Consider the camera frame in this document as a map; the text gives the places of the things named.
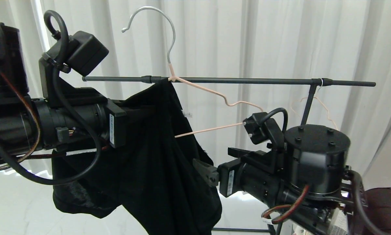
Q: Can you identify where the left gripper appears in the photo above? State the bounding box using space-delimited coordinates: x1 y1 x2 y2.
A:
32 96 128 149

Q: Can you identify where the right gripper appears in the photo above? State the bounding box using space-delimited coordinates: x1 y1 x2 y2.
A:
193 148 347 235

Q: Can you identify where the black garment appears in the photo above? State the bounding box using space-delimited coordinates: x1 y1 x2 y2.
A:
51 80 222 235

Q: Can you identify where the pink clothes hanger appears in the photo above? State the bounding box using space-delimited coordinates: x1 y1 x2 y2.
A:
290 86 339 131
121 6 264 138

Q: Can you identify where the black clothes rack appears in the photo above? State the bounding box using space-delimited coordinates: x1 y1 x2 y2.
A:
82 75 377 235

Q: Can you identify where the white curtain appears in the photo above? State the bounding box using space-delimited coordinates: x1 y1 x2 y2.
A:
0 0 391 183

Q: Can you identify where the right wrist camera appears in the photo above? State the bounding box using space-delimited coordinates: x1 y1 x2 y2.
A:
243 112 286 172

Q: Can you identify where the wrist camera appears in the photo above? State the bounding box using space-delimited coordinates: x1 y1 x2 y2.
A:
243 112 286 172
39 31 110 108

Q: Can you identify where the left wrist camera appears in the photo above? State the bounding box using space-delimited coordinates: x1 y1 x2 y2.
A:
39 31 110 108

